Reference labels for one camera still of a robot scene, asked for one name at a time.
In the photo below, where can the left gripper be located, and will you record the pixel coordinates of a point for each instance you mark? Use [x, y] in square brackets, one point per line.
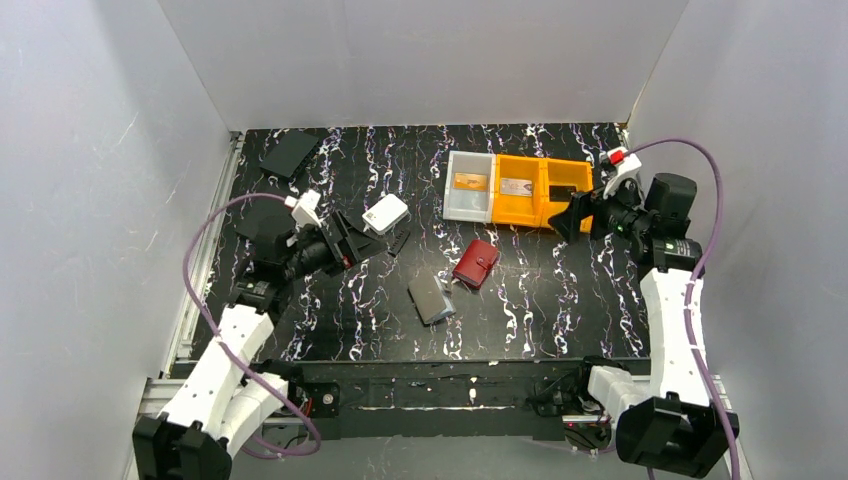
[340, 241]

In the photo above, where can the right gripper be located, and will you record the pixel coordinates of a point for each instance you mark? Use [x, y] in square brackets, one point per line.
[597, 215]

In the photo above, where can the black credit card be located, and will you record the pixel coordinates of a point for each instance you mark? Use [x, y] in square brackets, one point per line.
[561, 193]

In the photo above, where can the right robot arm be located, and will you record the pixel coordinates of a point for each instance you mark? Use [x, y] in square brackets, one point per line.
[671, 423]

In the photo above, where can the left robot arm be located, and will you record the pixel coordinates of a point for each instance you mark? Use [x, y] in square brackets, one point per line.
[227, 397]

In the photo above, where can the red card holder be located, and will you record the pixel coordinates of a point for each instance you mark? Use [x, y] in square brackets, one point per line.
[476, 264]

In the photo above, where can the white box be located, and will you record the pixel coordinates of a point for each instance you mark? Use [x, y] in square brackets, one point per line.
[385, 214]

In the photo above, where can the black comb piece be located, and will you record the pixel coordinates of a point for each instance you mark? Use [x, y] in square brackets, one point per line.
[398, 241]

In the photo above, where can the orange plastic bin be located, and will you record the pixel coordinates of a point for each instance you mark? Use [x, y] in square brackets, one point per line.
[516, 210]
[563, 172]

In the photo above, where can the black ridged block near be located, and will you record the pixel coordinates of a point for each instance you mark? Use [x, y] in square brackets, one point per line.
[265, 220]

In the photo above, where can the black ridged block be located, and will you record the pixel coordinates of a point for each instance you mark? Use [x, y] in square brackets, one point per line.
[265, 220]
[290, 155]

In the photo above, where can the black ridged block far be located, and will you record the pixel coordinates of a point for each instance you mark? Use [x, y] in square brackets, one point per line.
[290, 155]

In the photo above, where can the white plastic bin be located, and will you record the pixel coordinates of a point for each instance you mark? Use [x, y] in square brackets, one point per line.
[465, 205]

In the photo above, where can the black base bar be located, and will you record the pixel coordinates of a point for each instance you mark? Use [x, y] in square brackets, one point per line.
[519, 398]

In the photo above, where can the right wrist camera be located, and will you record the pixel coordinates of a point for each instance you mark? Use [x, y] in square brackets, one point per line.
[620, 165]

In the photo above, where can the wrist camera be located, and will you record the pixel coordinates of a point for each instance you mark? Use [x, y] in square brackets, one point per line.
[620, 165]
[303, 208]

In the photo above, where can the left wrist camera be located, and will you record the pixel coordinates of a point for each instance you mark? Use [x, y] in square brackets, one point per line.
[303, 208]

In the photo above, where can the aluminium frame rail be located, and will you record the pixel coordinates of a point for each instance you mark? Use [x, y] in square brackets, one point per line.
[200, 267]

